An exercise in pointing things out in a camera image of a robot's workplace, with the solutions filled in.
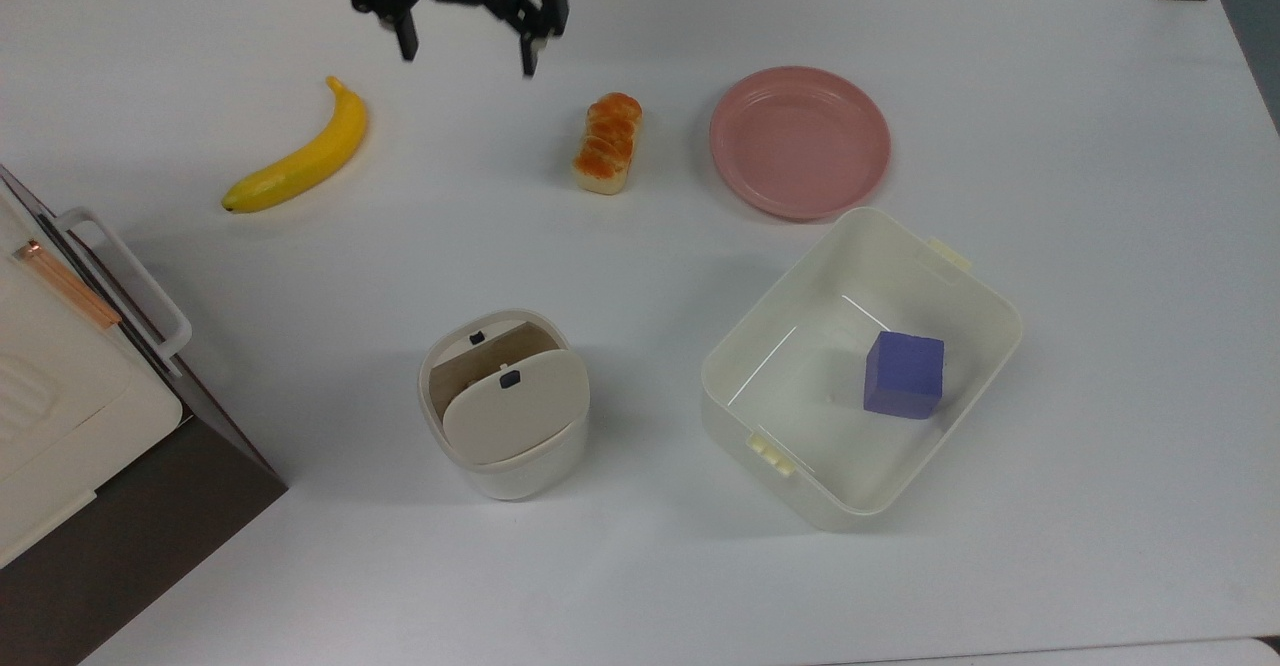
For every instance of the white toaster oven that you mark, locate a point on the white toaster oven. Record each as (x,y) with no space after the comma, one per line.
(60,386)

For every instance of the pink plate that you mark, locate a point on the pink plate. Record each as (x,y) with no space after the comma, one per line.
(799,141)

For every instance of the cream trash can lid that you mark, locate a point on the cream trash can lid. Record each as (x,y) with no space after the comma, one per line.
(512,408)

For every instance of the purple cube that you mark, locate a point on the purple cube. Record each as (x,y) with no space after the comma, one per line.
(904,374)

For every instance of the cream trash can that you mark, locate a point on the cream trash can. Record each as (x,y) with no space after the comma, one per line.
(520,466)

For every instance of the yellow banana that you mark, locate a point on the yellow banana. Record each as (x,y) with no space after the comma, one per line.
(302,156)

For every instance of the glazed bread loaf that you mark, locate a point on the glazed bread loaf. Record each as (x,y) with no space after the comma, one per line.
(607,143)

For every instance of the cream plastic storage box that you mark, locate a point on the cream plastic storage box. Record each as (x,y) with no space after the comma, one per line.
(800,416)

